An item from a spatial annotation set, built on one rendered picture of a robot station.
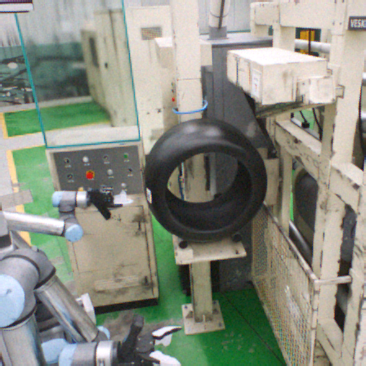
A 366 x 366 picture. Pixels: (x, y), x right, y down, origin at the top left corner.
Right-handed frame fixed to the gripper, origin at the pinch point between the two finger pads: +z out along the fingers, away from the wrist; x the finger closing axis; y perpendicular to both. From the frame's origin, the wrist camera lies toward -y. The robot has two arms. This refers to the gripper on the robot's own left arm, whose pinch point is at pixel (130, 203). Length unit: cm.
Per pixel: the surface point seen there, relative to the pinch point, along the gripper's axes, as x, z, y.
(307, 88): -43, 62, 66
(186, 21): 28, 26, 84
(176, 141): -8.7, 20.1, 34.8
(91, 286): 51, -28, -90
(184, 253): -9.0, 27.0, -24.4
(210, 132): -9, 35, 40
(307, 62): -34, 64, 73
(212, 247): 0, 43, -27
